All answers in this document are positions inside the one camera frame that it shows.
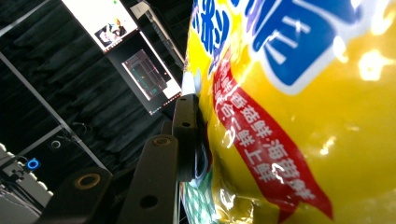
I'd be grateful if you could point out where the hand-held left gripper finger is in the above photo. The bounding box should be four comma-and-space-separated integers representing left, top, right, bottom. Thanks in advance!
171, 92, 214, 183

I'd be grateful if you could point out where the monitor with dark screen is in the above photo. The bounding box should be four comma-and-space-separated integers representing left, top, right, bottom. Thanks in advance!
106, 31, 183, 116

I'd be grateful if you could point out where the monitor with white screen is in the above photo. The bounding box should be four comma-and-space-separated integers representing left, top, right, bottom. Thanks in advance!
60, 0, 139, 54

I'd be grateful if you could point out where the white equipment with blue light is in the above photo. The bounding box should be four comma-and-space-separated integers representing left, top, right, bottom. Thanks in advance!
0, 141, 54, 224

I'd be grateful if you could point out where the yellow seasoning pouch green cap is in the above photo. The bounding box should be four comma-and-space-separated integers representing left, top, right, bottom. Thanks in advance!
178, 0, 396, 224

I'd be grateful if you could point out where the grey metal frame bar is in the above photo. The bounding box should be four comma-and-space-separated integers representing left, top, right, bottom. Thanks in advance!
0, 50, 108, 171

